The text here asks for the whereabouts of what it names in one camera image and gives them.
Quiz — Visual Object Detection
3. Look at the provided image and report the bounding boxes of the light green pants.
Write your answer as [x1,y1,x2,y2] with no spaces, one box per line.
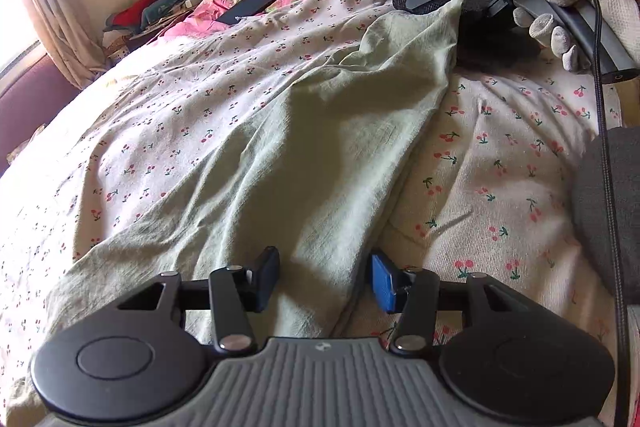
[48,0,463,337]

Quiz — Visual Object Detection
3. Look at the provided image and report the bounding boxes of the black cable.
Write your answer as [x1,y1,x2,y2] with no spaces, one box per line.
[546,0,632,427]

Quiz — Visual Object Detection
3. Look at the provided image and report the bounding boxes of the cherry print bed sheet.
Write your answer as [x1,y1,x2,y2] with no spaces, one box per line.
[1,0,615,426]

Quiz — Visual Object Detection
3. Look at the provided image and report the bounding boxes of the black tablet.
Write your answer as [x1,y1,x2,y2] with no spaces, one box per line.
[216,0,277,26]

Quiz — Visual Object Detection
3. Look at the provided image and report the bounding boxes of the cluttered bedside table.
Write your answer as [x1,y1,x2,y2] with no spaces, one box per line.
[102,0,186,55]

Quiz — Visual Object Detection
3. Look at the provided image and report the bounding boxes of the white gloved right hand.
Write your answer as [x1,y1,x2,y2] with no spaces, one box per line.
[513,0,639,83]

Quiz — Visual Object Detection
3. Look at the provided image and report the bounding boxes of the beige window curtain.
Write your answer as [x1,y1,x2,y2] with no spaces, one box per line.
[23,0,107,90]

